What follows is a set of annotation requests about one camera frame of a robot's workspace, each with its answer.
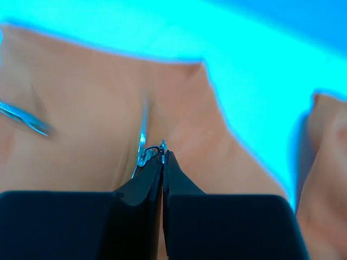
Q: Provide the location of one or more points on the orange jacket pink lining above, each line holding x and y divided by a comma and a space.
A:
75, 119

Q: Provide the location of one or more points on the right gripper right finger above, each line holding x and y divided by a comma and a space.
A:
225, 226

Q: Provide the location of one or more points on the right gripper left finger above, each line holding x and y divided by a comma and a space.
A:
122, 224

